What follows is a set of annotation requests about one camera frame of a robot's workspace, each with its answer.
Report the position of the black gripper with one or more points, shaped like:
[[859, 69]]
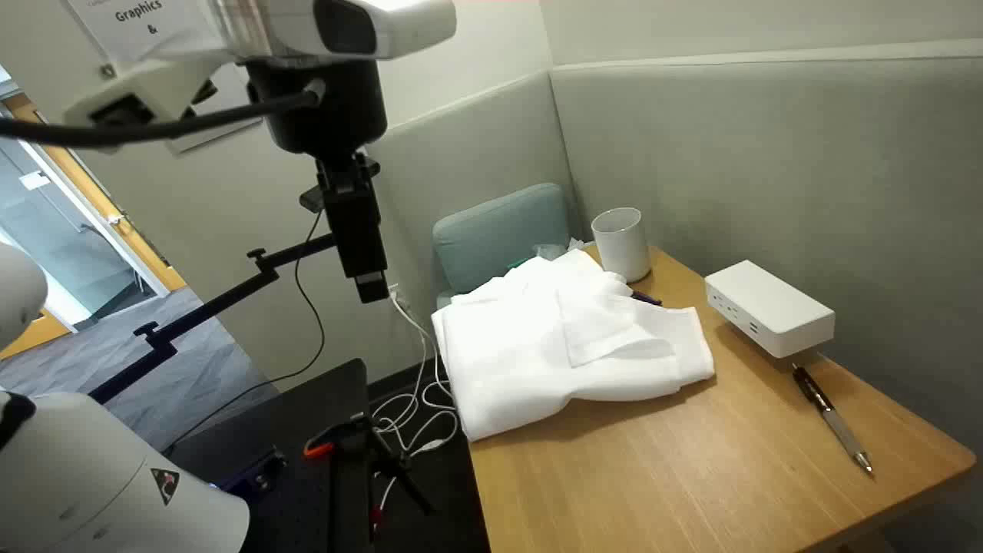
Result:
[[325, 110]]

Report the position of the white cloth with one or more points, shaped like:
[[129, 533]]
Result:
[[553, 349]]

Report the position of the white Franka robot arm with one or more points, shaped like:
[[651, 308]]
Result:
[[103, 494]]

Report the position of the teal upholstered chair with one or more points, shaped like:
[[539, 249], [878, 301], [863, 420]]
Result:
[[494, 236]]

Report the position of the black floor mat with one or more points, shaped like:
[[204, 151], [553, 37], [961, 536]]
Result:
[[288, 432]]

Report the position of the small black tripod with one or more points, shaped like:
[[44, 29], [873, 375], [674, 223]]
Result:
[[404, 476]]

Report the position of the white ceramic mug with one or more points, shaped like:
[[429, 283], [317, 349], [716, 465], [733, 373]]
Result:
[[622, 243]]

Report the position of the white rectangular box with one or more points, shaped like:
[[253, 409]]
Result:
[[770, 308]]

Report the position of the black and silver pen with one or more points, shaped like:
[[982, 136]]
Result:
[[831, 417]]

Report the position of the black articulated camera stand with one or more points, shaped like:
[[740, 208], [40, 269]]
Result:
[[204, 311]]

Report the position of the wooden door frame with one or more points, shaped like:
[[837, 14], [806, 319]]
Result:
[[123, 219]]

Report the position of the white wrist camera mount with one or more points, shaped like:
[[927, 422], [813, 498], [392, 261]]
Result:
[[156, 87]]

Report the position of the grey wall sign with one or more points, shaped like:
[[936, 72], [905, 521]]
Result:
[[135, 21]]

